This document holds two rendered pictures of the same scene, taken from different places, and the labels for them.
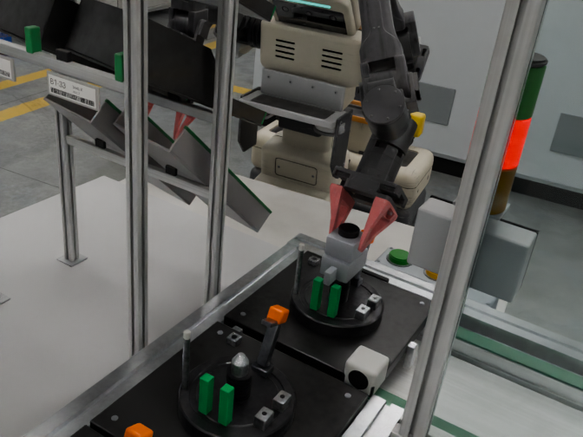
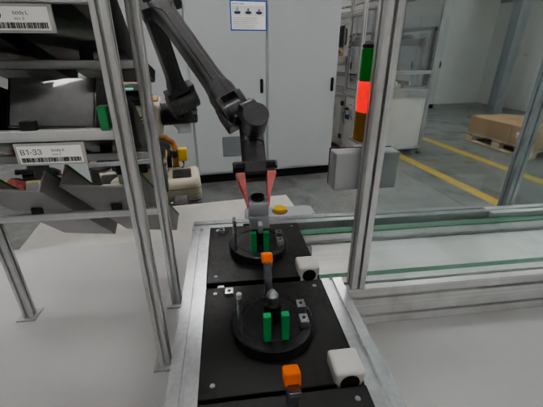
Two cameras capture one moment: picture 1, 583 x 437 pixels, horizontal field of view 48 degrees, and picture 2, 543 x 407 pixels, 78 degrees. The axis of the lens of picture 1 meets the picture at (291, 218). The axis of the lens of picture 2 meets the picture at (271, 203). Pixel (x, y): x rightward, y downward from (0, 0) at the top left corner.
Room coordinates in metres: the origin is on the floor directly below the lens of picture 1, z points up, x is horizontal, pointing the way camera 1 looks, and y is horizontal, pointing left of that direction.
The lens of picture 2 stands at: (0.23, 0.30, 1.41)
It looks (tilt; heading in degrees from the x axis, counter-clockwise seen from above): 25 degrees down; 324
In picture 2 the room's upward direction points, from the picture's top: straight up
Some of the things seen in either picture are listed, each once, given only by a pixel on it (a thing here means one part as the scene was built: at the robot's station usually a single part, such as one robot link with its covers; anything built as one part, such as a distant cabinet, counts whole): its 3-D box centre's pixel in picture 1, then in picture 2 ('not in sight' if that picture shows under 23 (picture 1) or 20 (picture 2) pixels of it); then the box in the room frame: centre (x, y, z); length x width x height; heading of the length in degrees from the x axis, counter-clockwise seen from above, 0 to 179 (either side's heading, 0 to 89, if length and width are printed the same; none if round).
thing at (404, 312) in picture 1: (335, 313); (258, 251); (0.81, -0.08, 0.96); 0.24 x 0.24 x 0.02; 62
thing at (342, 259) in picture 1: (343, 251); (258, 211); (0.80, -0.08, 1.08); 0.08 x 0.04 x 0.07; 152
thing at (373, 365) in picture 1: (365, 370); (306, 269); (0.68, -0.12, 0.97); 0.05 x 0.05 x 0.04; 62
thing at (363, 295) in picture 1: (337, 303); (258, 245); (0.81, -0.08, 0.98); 0.14 x 0.14 x 0.02
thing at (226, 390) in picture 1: (239, 380); (272, 308); (0.59, 0.04, 1.01); 0.24 x 0.24 x 0.13; 62
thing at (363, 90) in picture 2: not in sight; (372, 96); (0.62, -0.19, 1.33); 0.05 x 0.05 x 0.05
